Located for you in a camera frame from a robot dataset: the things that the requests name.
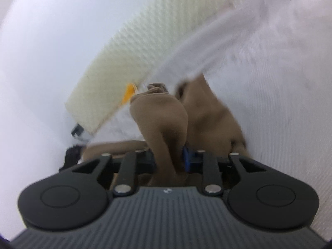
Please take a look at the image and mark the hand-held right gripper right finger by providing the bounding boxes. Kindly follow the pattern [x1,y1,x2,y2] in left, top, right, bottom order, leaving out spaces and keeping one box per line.
[182,145,268,197]

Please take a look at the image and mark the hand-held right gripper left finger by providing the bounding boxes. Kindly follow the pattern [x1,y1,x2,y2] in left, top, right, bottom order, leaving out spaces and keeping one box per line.
[71,149,156,197]

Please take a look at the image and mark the brown sweatshirt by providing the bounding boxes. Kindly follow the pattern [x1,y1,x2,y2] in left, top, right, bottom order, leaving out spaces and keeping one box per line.
[82,74,253,187]

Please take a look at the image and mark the black clothes pile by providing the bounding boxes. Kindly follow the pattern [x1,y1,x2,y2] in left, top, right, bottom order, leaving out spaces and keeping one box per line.
[59,145,85,173]

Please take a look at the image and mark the yellow cloth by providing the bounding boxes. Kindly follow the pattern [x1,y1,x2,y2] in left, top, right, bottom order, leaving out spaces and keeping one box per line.
[121,82,138,105]

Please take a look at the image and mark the cream quilted headboard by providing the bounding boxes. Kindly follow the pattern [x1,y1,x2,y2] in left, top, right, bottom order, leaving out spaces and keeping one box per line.
[65,0,260,135]

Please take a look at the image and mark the black wall bracket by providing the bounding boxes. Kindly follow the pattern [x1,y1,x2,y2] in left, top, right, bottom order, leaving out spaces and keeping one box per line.
[71,123,85,138]

